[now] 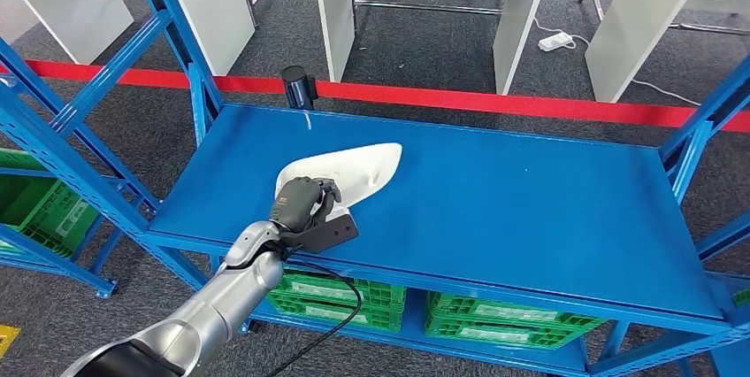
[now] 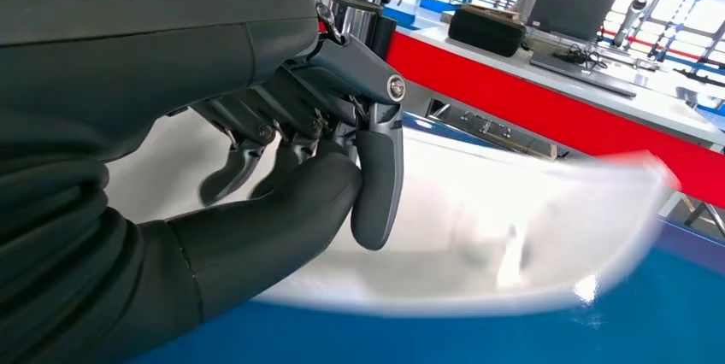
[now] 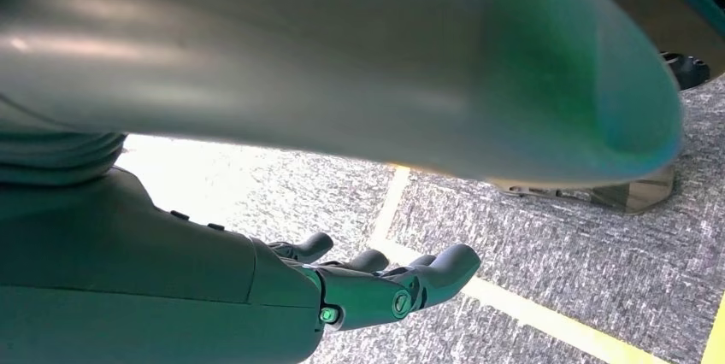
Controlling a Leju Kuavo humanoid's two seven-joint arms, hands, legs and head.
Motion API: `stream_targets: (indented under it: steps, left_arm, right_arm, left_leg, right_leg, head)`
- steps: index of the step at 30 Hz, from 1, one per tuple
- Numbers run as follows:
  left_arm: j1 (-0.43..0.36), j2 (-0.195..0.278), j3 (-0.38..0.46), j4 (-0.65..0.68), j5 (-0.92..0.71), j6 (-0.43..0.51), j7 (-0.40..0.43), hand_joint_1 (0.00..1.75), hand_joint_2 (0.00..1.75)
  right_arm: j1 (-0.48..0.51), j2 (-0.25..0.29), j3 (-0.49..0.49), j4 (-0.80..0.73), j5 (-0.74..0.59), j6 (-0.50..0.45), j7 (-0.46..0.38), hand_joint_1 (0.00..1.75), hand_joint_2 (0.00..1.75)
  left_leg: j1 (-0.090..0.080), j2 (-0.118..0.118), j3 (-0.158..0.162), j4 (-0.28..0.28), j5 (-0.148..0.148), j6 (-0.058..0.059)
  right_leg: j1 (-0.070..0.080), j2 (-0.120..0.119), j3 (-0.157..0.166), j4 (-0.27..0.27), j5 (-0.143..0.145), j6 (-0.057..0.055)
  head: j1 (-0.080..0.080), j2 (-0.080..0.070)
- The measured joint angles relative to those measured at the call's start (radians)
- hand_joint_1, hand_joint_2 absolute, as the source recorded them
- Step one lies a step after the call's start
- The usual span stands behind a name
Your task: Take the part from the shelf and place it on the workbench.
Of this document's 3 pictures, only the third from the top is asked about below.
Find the yellow floor tape square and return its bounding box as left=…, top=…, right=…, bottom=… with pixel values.
left=367, top=164, right=725, bottom=364

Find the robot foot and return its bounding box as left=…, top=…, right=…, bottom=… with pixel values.
left=491, top=164, right=676, bottom=215

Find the dark robot leg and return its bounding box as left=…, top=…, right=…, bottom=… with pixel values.
left=566, top=0, right=725, bottom=92

